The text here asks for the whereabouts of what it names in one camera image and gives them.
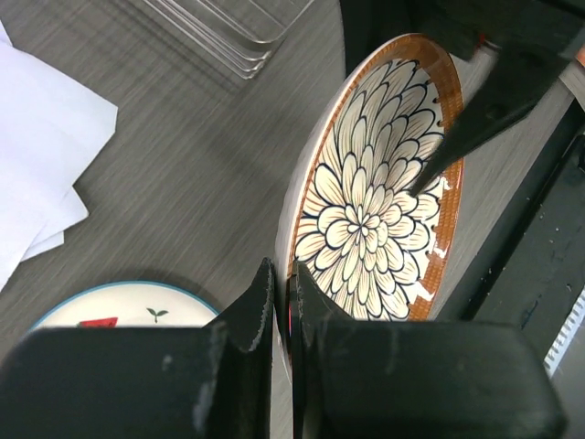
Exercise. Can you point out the white cloth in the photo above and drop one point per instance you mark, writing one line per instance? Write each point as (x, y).
(52, 128)

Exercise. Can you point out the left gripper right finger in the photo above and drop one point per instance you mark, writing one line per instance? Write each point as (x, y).
(379, 379)

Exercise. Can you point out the metal wire dish rack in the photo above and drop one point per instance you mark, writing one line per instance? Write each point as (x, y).
(241, 35)

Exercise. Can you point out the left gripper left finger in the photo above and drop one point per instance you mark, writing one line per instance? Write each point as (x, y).
(212, 381)

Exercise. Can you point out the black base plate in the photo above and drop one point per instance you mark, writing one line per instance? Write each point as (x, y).
(530, 270)

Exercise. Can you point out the slotted cable duct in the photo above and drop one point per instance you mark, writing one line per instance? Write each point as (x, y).
(566, 334)

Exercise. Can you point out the brown floral pattern plate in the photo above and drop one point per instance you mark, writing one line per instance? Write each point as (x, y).
(374, 249)

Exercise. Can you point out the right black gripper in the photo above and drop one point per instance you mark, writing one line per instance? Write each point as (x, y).
(534, 42)

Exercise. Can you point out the white watermelon pattern plate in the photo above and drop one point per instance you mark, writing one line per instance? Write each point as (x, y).
(130, 304)

